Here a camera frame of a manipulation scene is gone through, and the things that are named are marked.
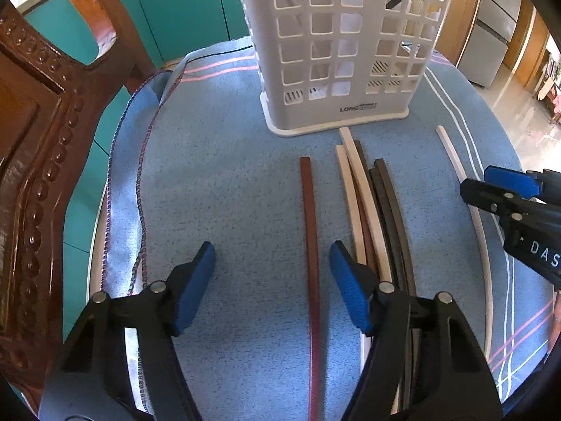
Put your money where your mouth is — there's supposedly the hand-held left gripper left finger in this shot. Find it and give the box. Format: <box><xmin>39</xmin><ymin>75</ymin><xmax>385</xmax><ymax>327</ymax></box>
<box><xmin>59</xmin><ymin>241</ymin><xmax>216</xmax><ymax>421</ymax></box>

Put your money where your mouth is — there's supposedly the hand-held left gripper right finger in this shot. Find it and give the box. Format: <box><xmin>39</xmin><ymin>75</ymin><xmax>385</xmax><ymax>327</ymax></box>
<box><xmin>330</xmin><ymin>240</ymin><xmax>505</xmax><ymax>421</ymax></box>

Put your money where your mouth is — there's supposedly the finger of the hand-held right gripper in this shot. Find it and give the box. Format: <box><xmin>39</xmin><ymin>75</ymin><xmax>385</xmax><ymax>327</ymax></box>
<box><xmin>460</xmin><ymin>179</ymin><xmax>548</xmax><ymax>229</ymax></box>
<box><xmin>484</xmin><ymin>166</ymin><xmax>561</xmax><ymax>205</ymax></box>

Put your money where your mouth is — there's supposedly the beige wooden chopstick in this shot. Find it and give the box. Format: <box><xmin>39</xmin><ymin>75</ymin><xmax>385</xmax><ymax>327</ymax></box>
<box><xmin>435</xmin><ymin>126</ymin><xmax>494</xmax><ymax>357</ymax></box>
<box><xmin>335</xmin><ymin>145</ymin><xmax>373</xmax><ymax>373</ymax></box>
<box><xmin>339</xmin><ymin>127</ymin><xmax>393</xmax><ymax>283</ymax></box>

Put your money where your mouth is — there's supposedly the dark brown chopstick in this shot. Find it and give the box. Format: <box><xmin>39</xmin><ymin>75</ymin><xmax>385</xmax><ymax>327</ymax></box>
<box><xmin>354</xmin><ymin>140</ymin><xmax>380</xmax><ymax>273</ymax></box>

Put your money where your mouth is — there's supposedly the reddish brown chopstick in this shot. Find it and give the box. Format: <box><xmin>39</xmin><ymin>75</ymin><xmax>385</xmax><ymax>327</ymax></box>
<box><xmin>300</xmin><ymin>157</ymin><xmax>323</xmax><ymax>421</ymax></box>

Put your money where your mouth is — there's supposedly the black chopstick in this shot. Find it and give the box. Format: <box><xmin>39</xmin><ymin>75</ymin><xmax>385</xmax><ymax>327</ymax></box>
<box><xmin>369</xmin><ymin>167</ymin><xmax>421</xmax><ymax>421</ymax></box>
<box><xmin>375</xmin><ymin>159</ymin><xmax>418</xmax><ymax>295</ymax></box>

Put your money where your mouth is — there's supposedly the white plastic utensil basket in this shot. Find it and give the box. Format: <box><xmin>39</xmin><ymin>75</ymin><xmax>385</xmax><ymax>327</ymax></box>
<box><xmin>231</xmin><ymin>0</ymin><xmax>459</xmax><ymax>138</ymax></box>

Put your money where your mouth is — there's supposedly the blue striped towel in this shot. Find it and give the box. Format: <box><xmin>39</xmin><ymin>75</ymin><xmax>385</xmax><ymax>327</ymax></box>
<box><xmin>39</xmin><ymin>37</ymin><xmax>557</xmax><ymax>421</ymax></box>

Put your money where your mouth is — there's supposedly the silver refrigerator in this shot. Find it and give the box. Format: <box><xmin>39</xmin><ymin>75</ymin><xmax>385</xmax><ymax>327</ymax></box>
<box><xmin>458</xmin><ymin>0</ymin><xmax>524</xmax><ymax>88</ymax></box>

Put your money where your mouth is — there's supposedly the wooden framed glass door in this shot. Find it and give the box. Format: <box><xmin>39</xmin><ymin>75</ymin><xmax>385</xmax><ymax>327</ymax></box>
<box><xmin>432</xmin><ymin>0</ymin><xmax>485</xmax><ymax>68</ymax></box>

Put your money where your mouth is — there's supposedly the carved wooden chair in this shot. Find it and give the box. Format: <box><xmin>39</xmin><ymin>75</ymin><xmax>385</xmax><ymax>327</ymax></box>
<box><xmin>0</xmin><ymin>0</ymin><xmax>158</xmax><ymax>404</ymax></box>

